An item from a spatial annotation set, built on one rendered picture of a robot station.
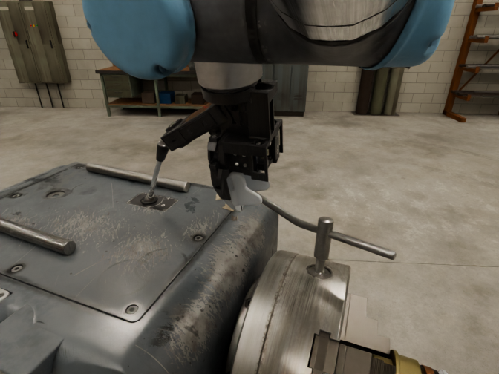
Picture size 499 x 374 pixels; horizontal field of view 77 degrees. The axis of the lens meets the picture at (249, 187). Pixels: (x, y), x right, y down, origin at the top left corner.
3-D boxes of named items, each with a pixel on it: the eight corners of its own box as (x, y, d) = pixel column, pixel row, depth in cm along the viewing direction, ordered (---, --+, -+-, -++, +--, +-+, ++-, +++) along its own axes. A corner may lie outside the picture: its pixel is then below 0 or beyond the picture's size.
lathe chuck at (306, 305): (240, 513, 44) (257, 328, 35) (292, 352, 73) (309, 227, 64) (303, 548, 41) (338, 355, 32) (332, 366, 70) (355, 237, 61)
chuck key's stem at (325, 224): (326, 287, 49) (336, 219, 46) (319, 293, 47) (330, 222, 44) (314, 282, 50) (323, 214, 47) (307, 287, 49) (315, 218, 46)
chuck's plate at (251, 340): (217, 502, 45) (228, 319, 37) (278, 348, 74) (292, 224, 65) (240, 513, 44) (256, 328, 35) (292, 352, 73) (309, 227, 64)
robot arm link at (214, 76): (177, 53, 33) (212, 30, 38) (187, 95, 36) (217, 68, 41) (245, 55, 30) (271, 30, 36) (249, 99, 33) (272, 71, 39)
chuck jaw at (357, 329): (320, 331, 53) (331, 280, 63) (318, 349, 56) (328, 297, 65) (390, 352, 50) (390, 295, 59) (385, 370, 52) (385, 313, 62)
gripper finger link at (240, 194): (261, 229, 47) (256, 182, 41) (225, 222, 49) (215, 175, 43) (267, 215, 49) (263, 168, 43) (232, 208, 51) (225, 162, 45)
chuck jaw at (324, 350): (311, 373, 48) (307, 372, 38) (318, 338, 51) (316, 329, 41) (389, 401, 45) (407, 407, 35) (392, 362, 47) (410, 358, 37)
